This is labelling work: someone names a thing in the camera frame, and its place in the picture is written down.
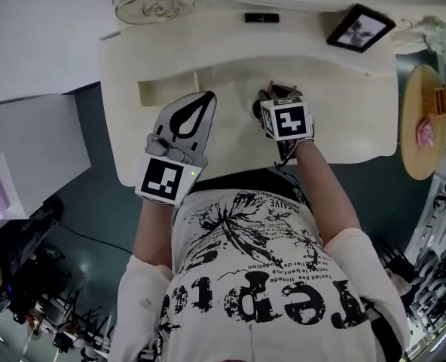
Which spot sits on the black lipstick tube makeup item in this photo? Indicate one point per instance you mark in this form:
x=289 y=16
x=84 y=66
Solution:
x=261 y=17

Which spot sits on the pink flower ornament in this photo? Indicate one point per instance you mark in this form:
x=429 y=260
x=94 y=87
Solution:
x=426 y=132

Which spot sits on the white artificial flowers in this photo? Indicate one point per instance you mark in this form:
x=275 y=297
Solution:
x=441 y=36

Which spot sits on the white equipment rack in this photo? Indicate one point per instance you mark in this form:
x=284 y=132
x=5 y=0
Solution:
x=441 y=262

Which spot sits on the cream vanity table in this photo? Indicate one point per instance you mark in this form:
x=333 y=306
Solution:
x=208 y=40

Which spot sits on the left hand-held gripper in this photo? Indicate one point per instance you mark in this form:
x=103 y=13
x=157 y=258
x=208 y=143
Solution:
x=159 y=177

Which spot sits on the white cabinet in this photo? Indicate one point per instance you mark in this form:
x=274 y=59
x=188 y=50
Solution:
x=38 y=134

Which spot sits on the person's left forearm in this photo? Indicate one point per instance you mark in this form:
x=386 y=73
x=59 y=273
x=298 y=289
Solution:
x=153 y=232

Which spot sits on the dark equipment pile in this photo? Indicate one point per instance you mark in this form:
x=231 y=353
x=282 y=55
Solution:
x=27 y=277

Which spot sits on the round wooden side table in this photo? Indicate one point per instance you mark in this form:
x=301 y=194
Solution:
x=419 y=153

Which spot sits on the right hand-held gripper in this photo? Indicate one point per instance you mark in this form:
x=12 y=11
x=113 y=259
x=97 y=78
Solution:
x=289 y=121

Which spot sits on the white open box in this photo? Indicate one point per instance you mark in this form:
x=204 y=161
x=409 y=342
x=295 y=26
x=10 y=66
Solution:
x=4 y=191

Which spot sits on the person's right forearm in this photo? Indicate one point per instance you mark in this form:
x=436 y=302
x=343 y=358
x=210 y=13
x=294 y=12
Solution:
x=321 y=187

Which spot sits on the wooden slatted holder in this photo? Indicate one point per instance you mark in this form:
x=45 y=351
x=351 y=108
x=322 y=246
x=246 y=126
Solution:
x=439 y=100

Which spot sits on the white printed shirt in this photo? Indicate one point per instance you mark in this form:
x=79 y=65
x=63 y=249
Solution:
x=245 y=277

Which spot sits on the black picture frame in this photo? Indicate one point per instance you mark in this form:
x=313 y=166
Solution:
x=360 y=28

